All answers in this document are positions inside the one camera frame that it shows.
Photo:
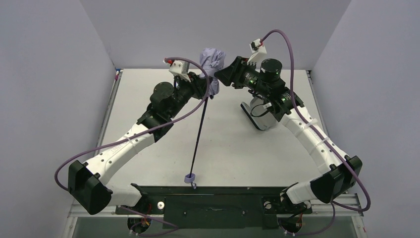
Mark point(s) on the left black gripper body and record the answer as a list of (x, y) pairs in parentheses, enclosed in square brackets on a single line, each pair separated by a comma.
[(200, 87)]

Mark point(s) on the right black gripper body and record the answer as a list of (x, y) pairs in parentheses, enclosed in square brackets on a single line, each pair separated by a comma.
[(236, 73)]

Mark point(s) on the lilac folding umbrella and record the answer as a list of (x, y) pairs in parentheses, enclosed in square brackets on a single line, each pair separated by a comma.
[(211, 60)]

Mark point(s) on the black umbrella case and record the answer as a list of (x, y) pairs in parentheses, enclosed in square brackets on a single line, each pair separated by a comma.
[(259, 116)]

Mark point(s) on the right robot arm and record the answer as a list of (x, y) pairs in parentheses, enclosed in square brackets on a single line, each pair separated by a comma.
[(338, 170)]

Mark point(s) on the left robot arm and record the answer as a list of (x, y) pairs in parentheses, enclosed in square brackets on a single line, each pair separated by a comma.
[(88, 181)]

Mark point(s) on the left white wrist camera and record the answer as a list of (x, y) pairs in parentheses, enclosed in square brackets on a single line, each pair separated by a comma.
[(179, 68)]

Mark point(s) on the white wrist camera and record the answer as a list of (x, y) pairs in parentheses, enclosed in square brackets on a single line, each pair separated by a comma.
[(179, 68), (258, 52)]

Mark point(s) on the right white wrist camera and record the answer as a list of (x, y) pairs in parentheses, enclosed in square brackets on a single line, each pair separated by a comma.
[(258, 52)]

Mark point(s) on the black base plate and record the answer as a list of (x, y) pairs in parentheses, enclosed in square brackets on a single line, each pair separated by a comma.
[(211, 207)]

